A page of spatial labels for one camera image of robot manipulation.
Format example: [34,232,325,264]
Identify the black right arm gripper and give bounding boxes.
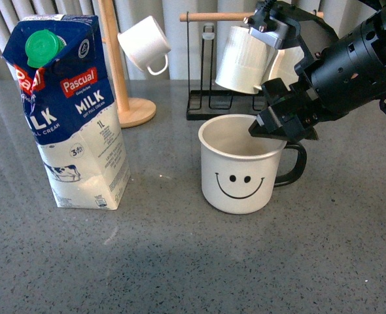
[248,78,327,143]

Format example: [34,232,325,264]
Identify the white smiley face mug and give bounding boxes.
[198,114,307,215]

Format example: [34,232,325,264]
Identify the blue white milk carton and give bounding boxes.
[3,14,130,210]

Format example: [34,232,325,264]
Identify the ribbed white mug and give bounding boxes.
[215,26,275,94]
[268,46,304,90]

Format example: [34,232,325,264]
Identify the wooden mug tree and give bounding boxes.
[99,0,156,128]

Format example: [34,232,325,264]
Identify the small white enamel mug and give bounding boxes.
[117,16,171,76]

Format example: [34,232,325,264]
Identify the black wire mug rack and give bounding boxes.
[179,10,325,121]

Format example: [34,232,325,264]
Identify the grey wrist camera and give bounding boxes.
[243,16,299,50]

